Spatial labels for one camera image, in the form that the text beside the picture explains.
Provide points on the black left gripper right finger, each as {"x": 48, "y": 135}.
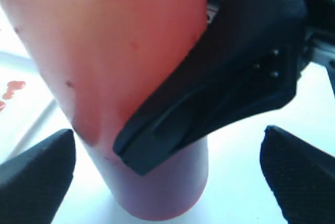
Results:
{"x": 300, "y": 176}

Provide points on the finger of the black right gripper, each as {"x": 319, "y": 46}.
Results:
{"x": 180, "y": 112}

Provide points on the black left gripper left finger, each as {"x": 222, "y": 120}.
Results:
{"x": 34, "y": 183}

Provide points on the red sauce squeeze bottle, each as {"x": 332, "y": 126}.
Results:
{"x": 101, "y": 59}

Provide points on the red sauce puddle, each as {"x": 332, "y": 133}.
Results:
{"x": 12, "y": 87}

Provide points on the white rectangular plastic tray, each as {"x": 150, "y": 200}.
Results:
{"x": 23, "y": 114}

